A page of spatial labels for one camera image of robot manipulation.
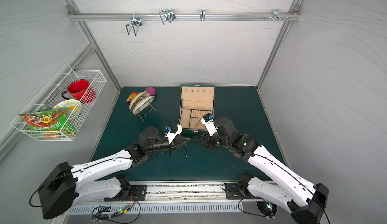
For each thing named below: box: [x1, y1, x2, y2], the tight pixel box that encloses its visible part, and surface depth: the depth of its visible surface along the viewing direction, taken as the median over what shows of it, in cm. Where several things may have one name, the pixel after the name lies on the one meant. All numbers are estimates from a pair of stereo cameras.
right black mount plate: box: [224, 182, 261, 200], surface depth 75 cm
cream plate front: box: [132, 95, 155, 116], surface depth 92 cm
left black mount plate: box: [103, 175, 148, 202], surface depth 73 cm
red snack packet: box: [125, 92, 141, 103], surface depth 116 cm
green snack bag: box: [18, 109, 69, 131], surface depth 56 cm
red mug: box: [61, 79, 97, 104], surface depth 68 cm
